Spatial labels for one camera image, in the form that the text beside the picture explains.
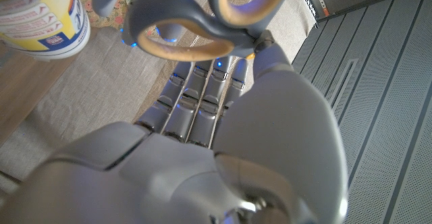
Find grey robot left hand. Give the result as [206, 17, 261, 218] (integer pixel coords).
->
[50, 0, 200, 48]

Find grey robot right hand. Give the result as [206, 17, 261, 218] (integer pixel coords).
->
[0, 30, 349, 224]

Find grey scissors with tan grips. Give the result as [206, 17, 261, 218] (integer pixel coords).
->
[128, 0, 298, 62]

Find floral patterned cloth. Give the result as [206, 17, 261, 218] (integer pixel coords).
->
[76, 0, 169, 29]

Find white yellow wipes canister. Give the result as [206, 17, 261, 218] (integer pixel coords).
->
[0, 0, 91, 62]

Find beige striped curtain backdrop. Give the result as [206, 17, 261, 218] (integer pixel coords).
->
[0, 0, 318, 184]

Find perforated metal rail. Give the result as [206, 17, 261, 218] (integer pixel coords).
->
[296, 0, 330, 19]

